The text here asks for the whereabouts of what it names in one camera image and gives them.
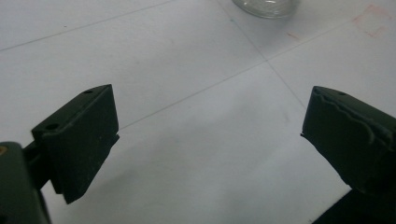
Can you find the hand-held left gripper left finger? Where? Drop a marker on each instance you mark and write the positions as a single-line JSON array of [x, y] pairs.
[[77, 140]]

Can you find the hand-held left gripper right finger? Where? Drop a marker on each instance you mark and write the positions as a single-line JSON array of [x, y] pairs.
[[351, 137]]

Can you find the clear glass jar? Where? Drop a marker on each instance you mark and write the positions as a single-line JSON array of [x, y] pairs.
[[266, 6]]

